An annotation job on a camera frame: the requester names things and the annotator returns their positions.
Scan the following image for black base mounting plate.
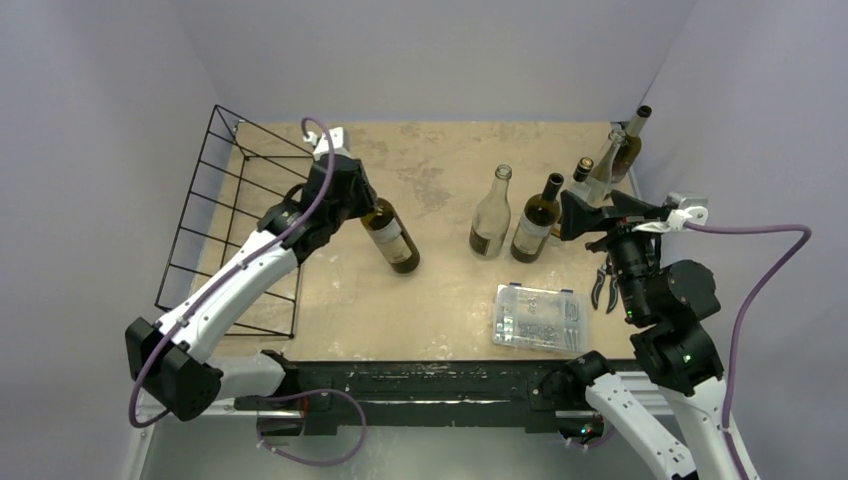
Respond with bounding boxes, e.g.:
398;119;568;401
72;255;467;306
234;356;591;436

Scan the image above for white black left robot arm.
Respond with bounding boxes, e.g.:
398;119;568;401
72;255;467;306
125;154;377;428

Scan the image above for black wire wine rack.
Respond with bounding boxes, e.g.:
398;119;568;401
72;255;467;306
155;105;312;313

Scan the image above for black handled pliers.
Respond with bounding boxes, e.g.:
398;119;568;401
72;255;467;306
590;262;621;315

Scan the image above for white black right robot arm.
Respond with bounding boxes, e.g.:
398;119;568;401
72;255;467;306
533;191;758;479

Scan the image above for dark open-neck wine bottle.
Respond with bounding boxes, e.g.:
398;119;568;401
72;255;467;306
510;173;564;263

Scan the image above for clear square bottle gold cap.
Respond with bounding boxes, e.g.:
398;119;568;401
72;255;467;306
566;157;594;200

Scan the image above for clear glass black-label bottle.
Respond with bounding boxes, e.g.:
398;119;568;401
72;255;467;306
469;164;512;259

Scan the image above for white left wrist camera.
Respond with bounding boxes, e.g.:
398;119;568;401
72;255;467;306
303;127;351;161

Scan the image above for clear plastic screw box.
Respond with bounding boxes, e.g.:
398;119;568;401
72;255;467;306
492;283;590;355

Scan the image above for dark green labelled wine bottle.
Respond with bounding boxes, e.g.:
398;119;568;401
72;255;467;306
360;197;421;274

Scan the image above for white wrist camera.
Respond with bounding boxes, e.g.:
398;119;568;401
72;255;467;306
303;127;351;161
633;192;709;234

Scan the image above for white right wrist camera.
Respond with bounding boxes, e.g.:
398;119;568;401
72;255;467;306
633;192;709;234

